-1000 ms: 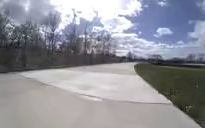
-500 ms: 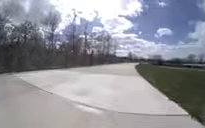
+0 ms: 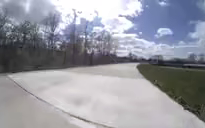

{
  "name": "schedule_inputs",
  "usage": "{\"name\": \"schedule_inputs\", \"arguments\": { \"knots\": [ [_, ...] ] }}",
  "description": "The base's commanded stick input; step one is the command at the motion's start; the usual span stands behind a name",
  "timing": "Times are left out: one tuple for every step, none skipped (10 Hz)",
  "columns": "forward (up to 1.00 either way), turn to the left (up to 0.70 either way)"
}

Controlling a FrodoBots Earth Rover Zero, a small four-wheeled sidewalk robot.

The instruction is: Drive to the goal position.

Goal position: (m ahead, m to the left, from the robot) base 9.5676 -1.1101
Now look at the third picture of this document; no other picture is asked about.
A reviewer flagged green grass strip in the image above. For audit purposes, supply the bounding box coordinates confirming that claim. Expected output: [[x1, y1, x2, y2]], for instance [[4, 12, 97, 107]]
[[136, 63, 205, 126]]

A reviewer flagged long dark fence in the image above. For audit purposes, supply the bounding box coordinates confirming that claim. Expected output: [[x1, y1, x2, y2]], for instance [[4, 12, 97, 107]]
[[0, 46, 124, 75]]

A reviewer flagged pale concrete path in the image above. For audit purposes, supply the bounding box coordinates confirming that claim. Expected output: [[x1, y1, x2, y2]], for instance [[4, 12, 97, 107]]
[[0, 62, 205, 128]]

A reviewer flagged row of bare trees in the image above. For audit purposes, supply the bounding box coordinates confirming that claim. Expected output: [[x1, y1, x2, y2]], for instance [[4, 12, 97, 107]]
[[0, 9, 119, 66]]

